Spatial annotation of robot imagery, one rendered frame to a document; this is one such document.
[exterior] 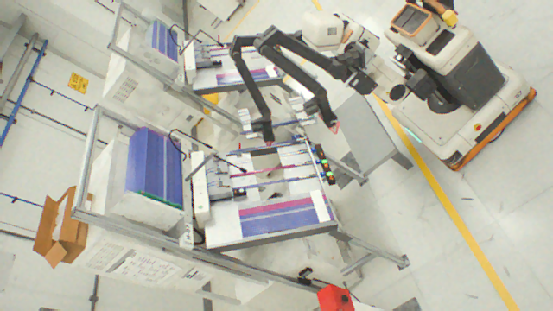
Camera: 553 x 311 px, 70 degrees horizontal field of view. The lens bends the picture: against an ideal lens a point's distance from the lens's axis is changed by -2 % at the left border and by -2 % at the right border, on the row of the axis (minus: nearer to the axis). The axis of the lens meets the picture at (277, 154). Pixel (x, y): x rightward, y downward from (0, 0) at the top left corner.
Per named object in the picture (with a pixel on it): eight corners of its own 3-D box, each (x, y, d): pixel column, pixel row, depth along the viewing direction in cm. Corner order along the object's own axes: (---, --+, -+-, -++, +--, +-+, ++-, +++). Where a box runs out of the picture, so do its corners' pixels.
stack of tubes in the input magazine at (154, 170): (181, 143, 241) (141, 123, 226) (183, 208, 205) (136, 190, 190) (168, 155, 246) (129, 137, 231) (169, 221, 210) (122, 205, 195)
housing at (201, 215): (206, 165, 261) (203, 149, 251) (212, 225, 226) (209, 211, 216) (194, 168, 260) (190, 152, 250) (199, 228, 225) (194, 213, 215)
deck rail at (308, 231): (336, 227, 221) (337, 220, 217) (337, 230, 220) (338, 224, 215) (207, 251, 213) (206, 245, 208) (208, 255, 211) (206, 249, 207)
